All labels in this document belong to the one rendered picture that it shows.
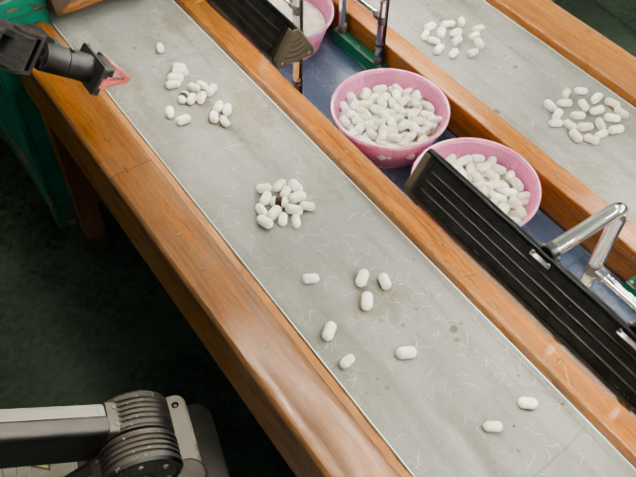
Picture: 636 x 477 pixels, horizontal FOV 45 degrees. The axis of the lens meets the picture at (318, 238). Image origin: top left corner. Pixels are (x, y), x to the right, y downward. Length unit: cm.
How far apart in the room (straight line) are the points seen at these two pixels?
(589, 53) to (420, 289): 82
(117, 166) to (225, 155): 23
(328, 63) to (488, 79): 40
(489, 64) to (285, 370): 97
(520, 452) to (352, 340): 34
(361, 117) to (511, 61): 42
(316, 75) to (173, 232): 65
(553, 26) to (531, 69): 16
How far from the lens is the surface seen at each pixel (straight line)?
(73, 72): 158
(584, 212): 162
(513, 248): 107
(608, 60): 200
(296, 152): 165
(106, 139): 169
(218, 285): 140
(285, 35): 136
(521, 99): 186
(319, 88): 191
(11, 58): 153
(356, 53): 198
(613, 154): 179
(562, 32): 205
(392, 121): 173
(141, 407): 127
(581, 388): 137
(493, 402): 134
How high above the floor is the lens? 191
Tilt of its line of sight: 51 degrees down
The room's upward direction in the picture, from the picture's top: 2 degrees clockwise
